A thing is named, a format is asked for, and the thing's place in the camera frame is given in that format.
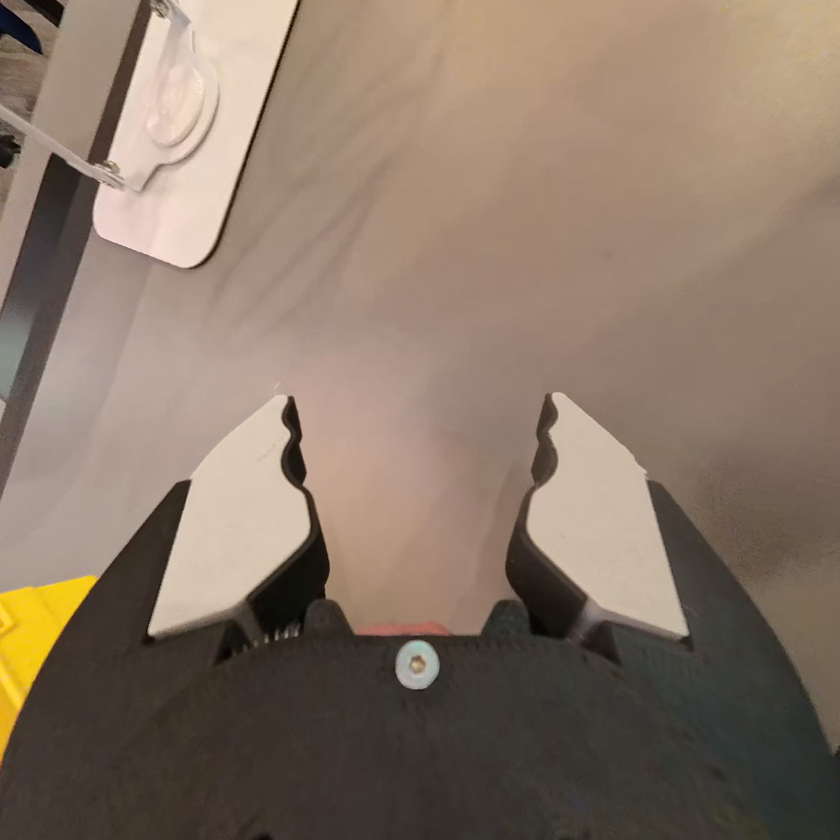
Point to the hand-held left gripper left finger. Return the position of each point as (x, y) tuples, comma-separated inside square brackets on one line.
[(229, 525)]

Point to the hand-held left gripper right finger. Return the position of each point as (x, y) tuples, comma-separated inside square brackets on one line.
[(604, 525)]

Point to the yellow plastic bin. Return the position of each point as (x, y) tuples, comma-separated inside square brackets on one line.
[(33, 643)]

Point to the white monitor stand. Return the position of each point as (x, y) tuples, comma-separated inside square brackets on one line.
[(243, 131)]

